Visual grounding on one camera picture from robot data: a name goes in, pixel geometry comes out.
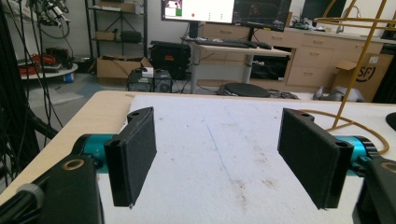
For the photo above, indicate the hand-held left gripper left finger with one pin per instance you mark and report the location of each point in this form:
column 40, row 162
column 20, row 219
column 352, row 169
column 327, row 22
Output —
column 130, row 158

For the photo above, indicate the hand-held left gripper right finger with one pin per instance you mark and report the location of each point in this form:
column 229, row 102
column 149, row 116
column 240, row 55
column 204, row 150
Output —
column 311, row 155

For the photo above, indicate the small black computer case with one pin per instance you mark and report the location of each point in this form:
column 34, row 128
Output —
column 149, row 81

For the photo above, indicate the white table mat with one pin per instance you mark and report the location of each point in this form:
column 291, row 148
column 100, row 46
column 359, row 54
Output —
column 218, row 155

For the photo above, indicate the black round object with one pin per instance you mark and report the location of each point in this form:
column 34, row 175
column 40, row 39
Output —
column 391, row 120

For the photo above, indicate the round black base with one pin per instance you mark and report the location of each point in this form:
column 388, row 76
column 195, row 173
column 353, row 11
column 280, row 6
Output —
column 246, row 90

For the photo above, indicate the open cardboard box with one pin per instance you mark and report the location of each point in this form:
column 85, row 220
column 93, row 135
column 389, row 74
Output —
column 120, row 67

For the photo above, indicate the wooden drawer cabinet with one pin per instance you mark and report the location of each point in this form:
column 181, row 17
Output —
column 305, row 62

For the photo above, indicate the printed cardboard box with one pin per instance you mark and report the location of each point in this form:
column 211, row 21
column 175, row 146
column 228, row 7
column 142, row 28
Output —
column 367, row 76

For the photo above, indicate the black hard case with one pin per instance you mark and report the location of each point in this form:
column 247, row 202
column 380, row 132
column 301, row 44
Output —
column 170, row 59

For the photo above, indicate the round white table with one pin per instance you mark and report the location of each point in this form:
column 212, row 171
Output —
column 49, row 73

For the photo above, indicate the standing desk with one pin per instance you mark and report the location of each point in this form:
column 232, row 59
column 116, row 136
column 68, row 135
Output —
column 239, row 53

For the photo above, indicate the black metal shelf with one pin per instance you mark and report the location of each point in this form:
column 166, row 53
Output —
column 116, row 26

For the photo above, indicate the black keyboard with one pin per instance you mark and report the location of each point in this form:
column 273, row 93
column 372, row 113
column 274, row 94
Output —
column 222, row 43

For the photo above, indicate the dark computer monitor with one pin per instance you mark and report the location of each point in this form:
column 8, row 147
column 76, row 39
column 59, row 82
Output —
column 261, row 14

